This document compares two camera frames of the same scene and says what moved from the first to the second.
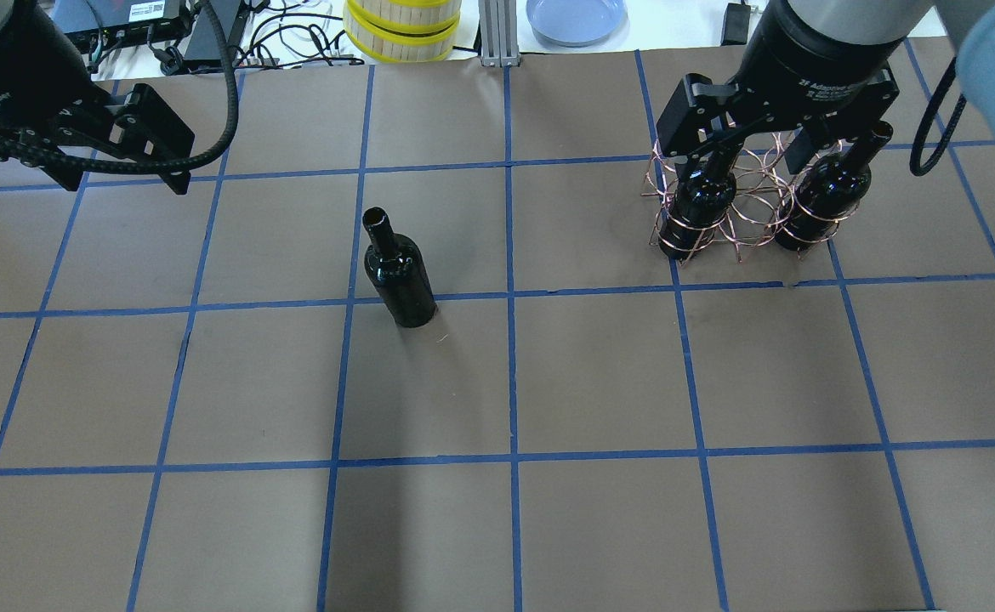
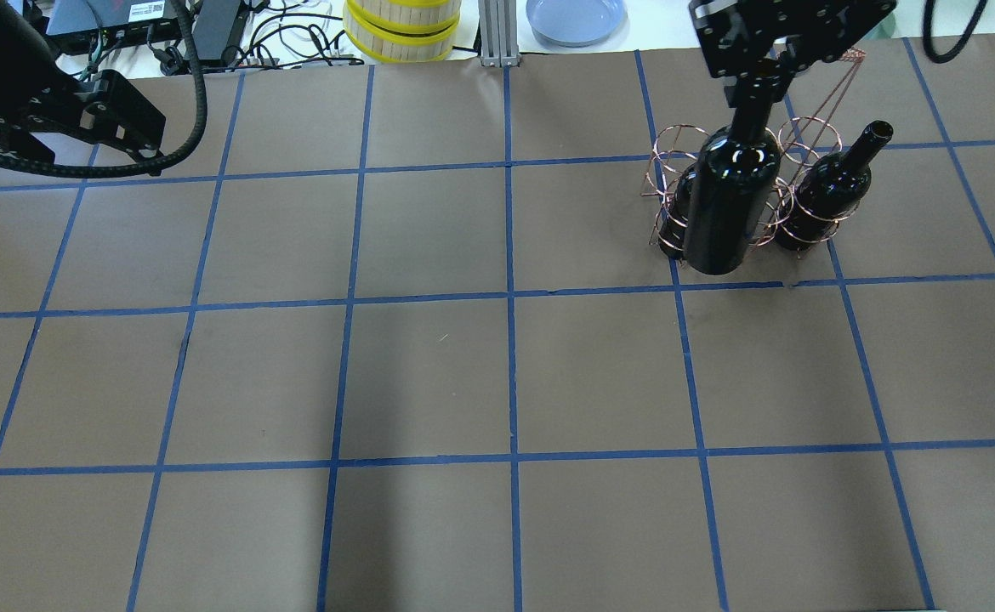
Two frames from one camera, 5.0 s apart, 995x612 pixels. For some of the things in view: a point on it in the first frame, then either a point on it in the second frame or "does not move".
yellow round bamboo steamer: x=401 y=31 does not move
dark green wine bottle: x=397 y=266 → x=731 y=191
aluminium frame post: x=498 y=31 does not move
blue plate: x=577 y=23 does not move
